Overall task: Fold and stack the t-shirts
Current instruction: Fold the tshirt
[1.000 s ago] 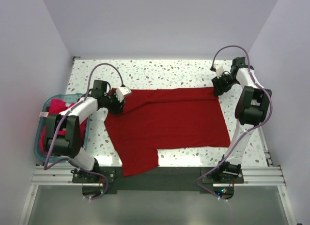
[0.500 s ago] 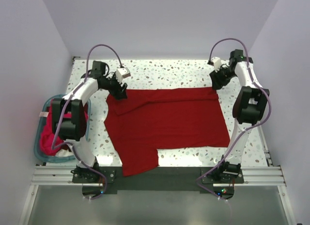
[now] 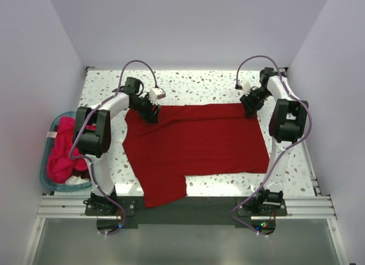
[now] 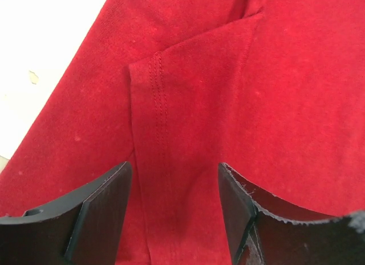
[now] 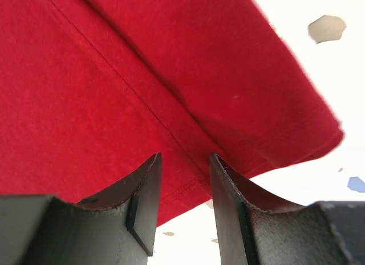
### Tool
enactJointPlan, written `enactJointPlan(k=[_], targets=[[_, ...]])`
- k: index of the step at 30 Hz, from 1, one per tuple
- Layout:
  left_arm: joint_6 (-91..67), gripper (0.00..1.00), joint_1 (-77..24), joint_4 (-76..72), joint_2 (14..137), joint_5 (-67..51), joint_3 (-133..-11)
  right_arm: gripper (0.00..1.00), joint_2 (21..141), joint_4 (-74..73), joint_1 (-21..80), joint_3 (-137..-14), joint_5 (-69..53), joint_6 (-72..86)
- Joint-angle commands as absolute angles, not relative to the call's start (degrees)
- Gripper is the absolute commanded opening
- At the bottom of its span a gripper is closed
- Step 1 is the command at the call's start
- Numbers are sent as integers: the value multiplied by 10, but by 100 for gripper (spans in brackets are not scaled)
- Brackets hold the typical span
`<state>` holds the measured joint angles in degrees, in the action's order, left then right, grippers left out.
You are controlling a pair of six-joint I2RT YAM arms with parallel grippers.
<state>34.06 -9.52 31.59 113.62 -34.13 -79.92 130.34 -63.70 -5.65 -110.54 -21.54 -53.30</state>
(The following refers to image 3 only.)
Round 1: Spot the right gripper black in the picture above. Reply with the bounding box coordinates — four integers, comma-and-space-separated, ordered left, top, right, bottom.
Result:
240, 87, 271, 118

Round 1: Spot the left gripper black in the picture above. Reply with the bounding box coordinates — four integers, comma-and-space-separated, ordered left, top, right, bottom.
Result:
131, 92, 161, 124

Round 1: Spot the dark red t-shirt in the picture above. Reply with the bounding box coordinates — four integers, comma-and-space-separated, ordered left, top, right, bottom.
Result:
123, 103, 269, 208

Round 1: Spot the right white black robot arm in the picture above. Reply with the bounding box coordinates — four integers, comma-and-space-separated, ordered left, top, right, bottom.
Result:
240, 67, 309, 215

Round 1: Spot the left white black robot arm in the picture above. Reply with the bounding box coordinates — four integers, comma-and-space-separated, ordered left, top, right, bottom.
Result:
69, 77, 166, 215

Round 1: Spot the white cloth in basket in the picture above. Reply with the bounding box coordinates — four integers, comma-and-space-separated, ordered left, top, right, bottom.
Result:
65, 176, 90, 186

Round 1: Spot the pink t-shirt in basket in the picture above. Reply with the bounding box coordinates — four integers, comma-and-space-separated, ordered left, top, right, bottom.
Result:
47, 116, 90, 184

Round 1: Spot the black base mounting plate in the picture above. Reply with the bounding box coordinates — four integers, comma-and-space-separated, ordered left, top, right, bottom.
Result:
83, 195, 288, 234

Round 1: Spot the teal plastic laundry basket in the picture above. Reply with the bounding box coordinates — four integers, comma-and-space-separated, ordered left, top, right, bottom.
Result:
39, 111, 91, 192

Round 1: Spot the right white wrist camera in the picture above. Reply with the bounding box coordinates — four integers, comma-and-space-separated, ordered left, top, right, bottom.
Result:
241, 81, 252, 95

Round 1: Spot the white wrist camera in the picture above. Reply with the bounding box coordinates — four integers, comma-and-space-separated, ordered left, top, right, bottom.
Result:
241, 81, 252, 95
149, 87, 166, 103

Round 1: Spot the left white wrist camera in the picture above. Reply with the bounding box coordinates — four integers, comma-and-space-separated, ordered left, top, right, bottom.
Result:
149, 87, 166, 103

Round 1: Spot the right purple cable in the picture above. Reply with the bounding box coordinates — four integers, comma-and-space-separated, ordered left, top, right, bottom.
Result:
230, 55, 314, 230

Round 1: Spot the purple cable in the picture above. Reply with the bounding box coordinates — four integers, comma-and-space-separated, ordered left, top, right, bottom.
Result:
230, 55, 314, 230
68, 59, 160, 236

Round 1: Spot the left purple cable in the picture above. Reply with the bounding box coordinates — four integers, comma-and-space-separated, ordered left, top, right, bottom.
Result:
68, 59, 160, 236

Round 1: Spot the aluminium frame rail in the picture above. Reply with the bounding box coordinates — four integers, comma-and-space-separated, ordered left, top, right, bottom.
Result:
36, 195, 337, 219

